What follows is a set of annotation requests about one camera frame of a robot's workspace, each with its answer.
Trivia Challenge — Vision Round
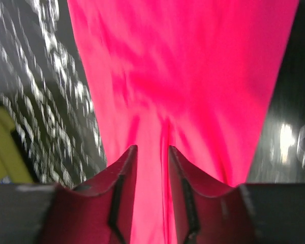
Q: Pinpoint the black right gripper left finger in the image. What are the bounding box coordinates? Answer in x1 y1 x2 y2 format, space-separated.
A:
0 145 138 243

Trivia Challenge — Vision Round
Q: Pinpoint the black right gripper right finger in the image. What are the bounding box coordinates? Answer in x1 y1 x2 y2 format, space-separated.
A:
168 146 305 243

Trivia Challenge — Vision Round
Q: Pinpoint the magenta pink t-shirt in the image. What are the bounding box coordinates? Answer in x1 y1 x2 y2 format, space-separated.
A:
68 1 298 243

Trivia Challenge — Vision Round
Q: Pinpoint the olive green plastic bin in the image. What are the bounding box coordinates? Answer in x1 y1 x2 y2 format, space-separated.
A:
0 106 38 184

